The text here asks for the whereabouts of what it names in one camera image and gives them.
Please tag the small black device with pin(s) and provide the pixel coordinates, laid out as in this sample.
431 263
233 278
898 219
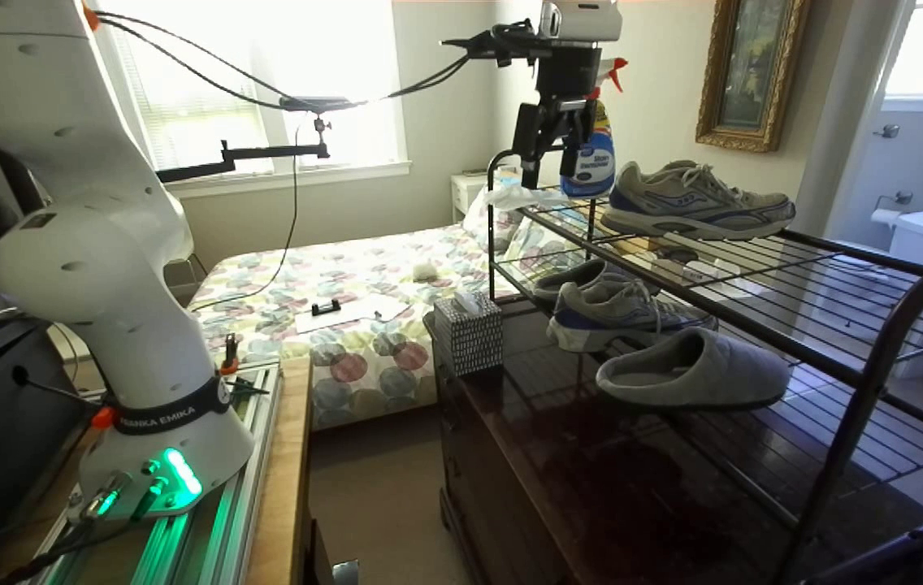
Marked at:
327 306

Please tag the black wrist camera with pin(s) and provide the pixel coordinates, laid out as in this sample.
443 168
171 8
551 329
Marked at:
504 44

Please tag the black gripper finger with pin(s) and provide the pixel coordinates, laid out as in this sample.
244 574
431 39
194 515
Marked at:
567 126
531 147

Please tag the flat white paper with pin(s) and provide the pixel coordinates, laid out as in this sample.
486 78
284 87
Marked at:
359 313

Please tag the blue spray bottle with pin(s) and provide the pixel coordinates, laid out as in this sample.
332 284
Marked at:
593 162

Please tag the white bathroom fixture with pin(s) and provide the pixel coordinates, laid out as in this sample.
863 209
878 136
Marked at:
904 232

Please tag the small metal knob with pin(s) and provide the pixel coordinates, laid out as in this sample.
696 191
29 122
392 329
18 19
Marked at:
344 574

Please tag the black metal shoe rack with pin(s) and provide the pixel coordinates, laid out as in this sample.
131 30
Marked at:
820 293

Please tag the grey blue white sneaker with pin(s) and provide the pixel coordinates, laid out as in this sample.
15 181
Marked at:
612 310

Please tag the bed with floral cover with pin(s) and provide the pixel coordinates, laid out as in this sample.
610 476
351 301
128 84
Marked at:
376 363

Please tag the gold framed painting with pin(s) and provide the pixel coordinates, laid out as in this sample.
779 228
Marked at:
756 67

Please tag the light wooden table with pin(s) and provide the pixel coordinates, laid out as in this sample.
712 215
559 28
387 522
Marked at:
280 488

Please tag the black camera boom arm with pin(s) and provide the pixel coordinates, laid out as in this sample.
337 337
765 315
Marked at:
253 155

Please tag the bright window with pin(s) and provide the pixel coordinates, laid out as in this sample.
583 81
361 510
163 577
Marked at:
365 67

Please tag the dark wooden dresser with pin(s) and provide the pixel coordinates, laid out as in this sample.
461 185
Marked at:
593 488

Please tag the grey sneaker with laces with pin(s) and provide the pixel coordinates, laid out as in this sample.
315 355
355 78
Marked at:
716 212

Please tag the grey slipper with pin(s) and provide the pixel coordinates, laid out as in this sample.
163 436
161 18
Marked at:
699 376

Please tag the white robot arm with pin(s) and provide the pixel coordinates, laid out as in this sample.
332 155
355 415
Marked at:
104 261

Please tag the small white lump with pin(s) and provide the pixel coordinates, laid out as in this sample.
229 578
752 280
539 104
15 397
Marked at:
427 271

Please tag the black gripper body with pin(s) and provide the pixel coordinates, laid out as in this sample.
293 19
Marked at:
567 74

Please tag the small red clamp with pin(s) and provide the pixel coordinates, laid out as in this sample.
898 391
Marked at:
229 355

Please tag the dark grey sneaker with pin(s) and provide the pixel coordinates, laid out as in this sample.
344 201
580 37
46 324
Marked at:
569 278

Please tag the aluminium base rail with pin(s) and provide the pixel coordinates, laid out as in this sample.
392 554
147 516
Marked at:
212 529

